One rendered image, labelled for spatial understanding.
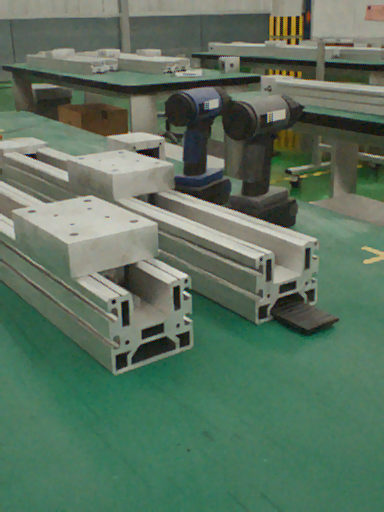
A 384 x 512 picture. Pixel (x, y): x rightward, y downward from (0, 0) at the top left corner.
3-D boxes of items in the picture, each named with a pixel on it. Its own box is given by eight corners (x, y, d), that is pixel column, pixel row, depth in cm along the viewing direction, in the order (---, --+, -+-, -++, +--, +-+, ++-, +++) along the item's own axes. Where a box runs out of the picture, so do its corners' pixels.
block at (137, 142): (99, 180, 148) (96, 138, 145) (143, 172, 154) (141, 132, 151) (121, 188, 141) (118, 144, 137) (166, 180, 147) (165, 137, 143)
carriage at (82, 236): (17, 262, 83) (11, 209, 80) (95, 244, 88) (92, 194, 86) (73, 303, 70) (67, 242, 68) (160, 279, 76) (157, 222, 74)
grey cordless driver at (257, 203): (216, 236, 109) (214, 100, 101) (282, 209, 123) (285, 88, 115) (254, 245, 104) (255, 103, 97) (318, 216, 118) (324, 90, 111)
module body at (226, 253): (8, 193, 139) (3, 153, 136) (52, 186, 144) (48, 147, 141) (255, 325, 77) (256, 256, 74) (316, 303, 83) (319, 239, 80)
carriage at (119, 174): (69, 197, 112) (65, 157, 110) (125, 187, 118) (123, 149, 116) (115, 218, 100) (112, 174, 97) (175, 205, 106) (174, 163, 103)
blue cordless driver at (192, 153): (162, 213, 122) (157, 92, 115) (215, 189, 138) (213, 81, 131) (198, 218, 118) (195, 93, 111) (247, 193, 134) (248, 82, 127)
